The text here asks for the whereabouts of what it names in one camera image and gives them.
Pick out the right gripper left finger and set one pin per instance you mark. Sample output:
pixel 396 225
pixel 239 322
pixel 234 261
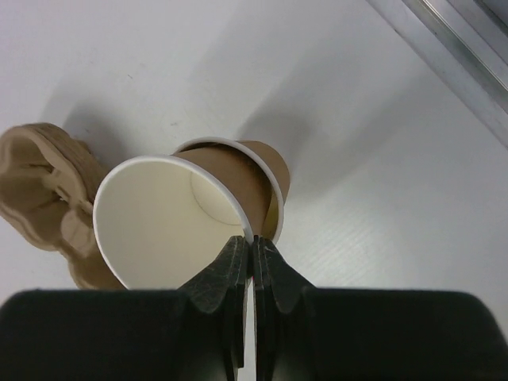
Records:
pixel 218 295

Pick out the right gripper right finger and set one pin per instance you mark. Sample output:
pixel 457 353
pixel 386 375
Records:
pixel 280 315

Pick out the brown paper coffee cup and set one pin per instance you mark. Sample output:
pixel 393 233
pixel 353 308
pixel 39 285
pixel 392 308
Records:
pixel 160 220

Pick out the brown pulp cup carrier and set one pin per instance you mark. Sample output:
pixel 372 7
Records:
pixel 49 182

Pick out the aluminium frame rail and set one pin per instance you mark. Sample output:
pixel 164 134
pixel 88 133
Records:
pixel 465 44

